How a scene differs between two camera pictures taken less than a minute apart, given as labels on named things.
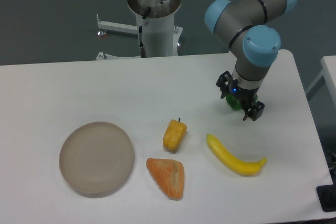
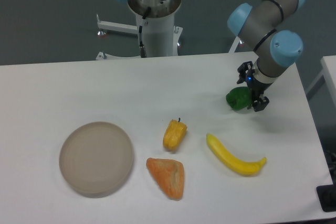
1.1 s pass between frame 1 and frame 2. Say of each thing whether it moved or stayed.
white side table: stayed
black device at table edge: stayed
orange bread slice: stayed
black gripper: moved
